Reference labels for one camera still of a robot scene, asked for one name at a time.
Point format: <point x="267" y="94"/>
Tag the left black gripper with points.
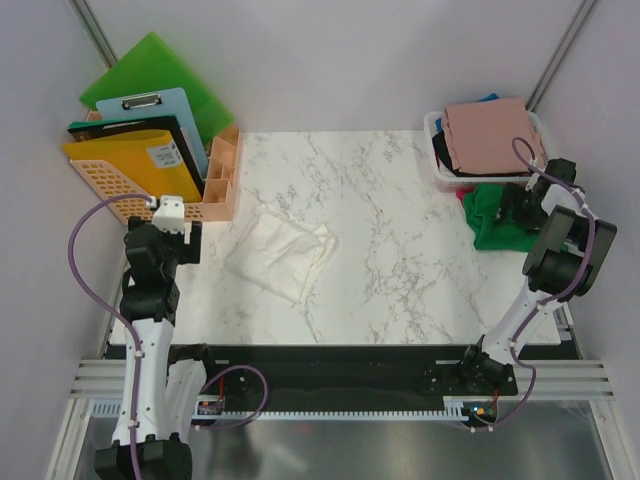
<point x="188" y="253"/>

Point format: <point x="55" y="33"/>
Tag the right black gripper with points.
<point x="514" y="194"/>

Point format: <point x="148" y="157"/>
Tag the green t shirt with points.
<point x="493" y="225"/>

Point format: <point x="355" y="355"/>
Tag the white printed t shirt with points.
<point x="281" y="255"/>

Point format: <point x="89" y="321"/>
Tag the red t shirt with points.
<point x="460" y="194"/>

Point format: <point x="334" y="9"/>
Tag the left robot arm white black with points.
<point x="150" y="440"/>

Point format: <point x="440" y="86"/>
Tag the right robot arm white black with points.
<point x="564" y="262"/>

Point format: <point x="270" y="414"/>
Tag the peach compartment organizer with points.
<point x="221" y="187"/>

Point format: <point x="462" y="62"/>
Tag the pink folded t shirt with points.
<point x="479" y="135"/>

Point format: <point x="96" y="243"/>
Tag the white laundry basket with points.
<point x="445" y="181"/>

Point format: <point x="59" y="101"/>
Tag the black garment in basket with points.
<point x="442" y="152"/>

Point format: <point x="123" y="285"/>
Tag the yellow folder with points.
<point x="150" y="158"/>

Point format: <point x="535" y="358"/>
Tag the light blue clipboard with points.
<point x="172" y="101"/>

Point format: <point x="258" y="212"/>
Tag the black folder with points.
<point x="89" y="130"/>

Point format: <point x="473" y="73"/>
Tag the green plastic board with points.
<point x="151" y="65"/>

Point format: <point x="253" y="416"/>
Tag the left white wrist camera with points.
<point x="168" y="214"/>

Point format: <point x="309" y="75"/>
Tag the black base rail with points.
<point x="333" y="379"/>

